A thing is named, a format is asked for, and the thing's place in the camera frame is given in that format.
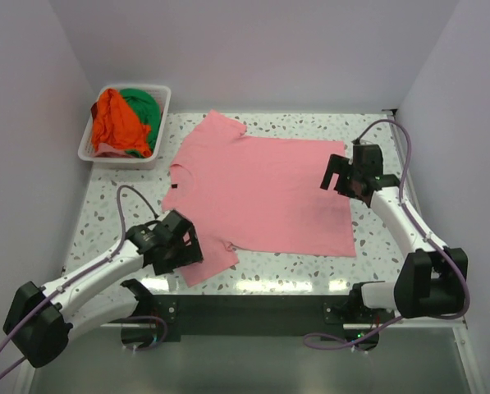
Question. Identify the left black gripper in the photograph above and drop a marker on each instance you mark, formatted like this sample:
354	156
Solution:
191	254

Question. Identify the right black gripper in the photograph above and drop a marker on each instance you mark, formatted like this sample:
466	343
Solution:
339	165

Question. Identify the pink t shirt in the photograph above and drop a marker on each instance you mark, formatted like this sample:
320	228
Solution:
256	193

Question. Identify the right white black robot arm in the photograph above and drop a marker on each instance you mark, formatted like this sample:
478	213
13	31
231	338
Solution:
432	280

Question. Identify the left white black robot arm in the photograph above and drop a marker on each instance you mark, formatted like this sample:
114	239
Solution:
42	319

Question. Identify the white plastic basket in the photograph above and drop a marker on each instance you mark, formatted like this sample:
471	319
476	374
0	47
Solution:
112	158

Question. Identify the orange t shirt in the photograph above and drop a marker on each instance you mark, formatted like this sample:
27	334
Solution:
106	130

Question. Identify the green t shirt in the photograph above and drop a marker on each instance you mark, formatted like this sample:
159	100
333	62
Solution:
142	118

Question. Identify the dark red garment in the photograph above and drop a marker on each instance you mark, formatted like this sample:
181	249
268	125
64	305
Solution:
94	111

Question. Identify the aluminium frame rail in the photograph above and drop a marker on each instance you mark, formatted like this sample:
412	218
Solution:
402	148

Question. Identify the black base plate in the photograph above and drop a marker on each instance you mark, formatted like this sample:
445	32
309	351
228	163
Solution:
248	316

